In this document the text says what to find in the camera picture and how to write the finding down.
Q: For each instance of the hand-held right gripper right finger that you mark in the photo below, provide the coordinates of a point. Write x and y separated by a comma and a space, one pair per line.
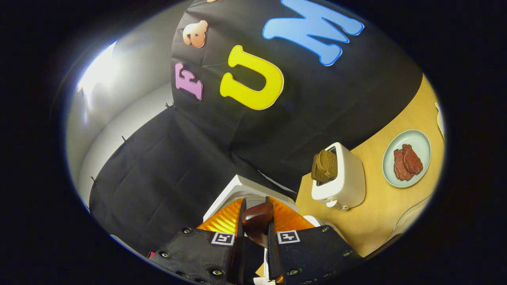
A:
273, 261

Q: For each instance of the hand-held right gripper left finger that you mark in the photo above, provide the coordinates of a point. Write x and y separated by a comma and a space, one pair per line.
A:
237, 261

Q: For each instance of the brown wooden spoon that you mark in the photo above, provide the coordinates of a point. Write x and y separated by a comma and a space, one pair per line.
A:
257, 221

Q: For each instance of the white rice cooker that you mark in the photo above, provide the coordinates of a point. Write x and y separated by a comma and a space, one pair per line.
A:
237, 186

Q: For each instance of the white toaster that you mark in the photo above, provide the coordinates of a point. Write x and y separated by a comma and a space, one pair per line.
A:
348, 178

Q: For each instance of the red meat slice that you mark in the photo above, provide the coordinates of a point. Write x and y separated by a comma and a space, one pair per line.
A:
401, 168
414, 160

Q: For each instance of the black backdrop cloth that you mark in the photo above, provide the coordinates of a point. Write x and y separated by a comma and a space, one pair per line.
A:
317, 99

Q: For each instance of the pale green plate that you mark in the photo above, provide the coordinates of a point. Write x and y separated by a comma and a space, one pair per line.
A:
420, 140

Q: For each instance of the white divided dish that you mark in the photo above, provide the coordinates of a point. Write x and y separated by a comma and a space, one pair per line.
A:
439, 120

